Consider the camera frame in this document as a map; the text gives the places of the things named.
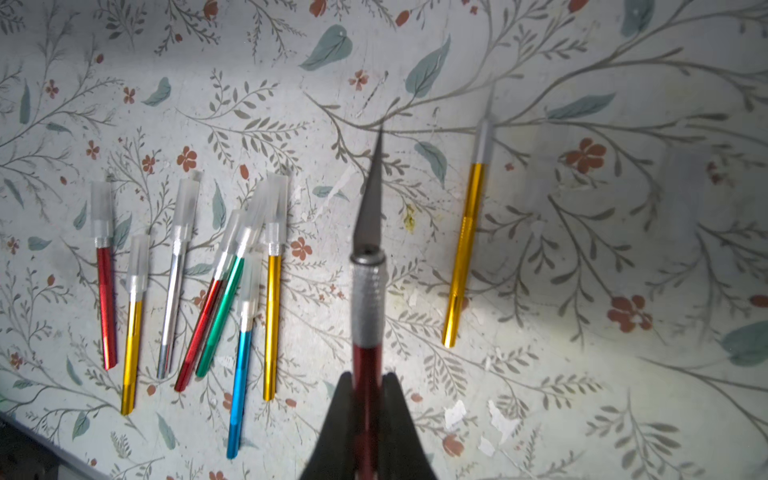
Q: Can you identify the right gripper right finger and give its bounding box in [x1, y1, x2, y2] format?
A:
[379, 373, 437, 480]

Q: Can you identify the blue carving knife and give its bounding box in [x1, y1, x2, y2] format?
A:
[227, 249, 262, 459]

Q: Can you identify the gold carving knife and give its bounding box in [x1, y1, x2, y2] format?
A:
[263, 174, 289, 401]
[121, 234, 150, 416]
[442, 89, 494, 348]

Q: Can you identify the dark red carving knife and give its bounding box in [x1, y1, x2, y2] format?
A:
[90, 180, 118, 370]

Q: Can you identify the green carving knife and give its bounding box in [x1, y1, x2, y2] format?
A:
[195, 180, 270, 378]

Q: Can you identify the silver carving knife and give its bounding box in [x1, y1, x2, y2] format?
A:
[157, 172, 202, 379]

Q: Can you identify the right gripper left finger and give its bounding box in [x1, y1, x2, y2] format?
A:
[299, 372, 355, 480]

